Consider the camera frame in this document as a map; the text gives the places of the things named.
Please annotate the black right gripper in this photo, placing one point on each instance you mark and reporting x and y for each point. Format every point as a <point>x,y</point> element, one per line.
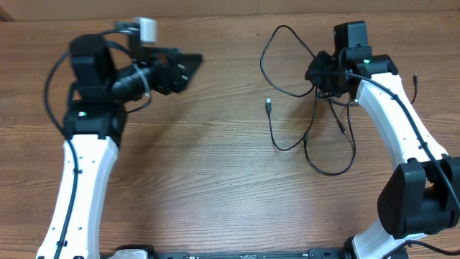
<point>313,76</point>

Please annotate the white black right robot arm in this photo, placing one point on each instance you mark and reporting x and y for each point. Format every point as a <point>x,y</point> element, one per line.
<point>421,197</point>

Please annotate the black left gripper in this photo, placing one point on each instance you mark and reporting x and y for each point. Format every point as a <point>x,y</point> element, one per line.
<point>173,81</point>

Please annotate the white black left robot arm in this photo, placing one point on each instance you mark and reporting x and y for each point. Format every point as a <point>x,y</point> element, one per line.
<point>107,77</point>

